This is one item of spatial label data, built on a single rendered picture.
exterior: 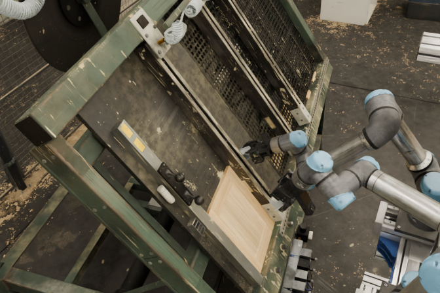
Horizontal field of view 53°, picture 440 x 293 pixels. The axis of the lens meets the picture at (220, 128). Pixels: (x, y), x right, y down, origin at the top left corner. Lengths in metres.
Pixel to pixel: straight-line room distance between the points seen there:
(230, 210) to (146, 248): 0.52
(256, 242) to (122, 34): 1.10
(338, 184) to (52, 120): 0.89
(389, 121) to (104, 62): 1.05
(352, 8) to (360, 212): 3.00
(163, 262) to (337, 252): 1.86
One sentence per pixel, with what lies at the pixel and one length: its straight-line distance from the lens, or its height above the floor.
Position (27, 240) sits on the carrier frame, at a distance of 2.64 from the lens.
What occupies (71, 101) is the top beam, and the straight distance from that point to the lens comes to 1.44.
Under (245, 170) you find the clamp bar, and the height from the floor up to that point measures 1.22.
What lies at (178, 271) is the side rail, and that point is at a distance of 1.66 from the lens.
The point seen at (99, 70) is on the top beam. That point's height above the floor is 1.90.
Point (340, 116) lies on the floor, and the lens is 4.32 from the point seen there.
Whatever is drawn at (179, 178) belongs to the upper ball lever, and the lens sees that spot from 1.58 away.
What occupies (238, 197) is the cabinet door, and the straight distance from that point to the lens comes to 2.05.
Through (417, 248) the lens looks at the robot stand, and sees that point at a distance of 2.22.
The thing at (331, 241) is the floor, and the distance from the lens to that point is 3.33.
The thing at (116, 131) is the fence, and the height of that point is 1.69.
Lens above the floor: 2.68
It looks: 40 degrees down
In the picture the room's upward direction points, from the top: 6 degrees counter-clockwise
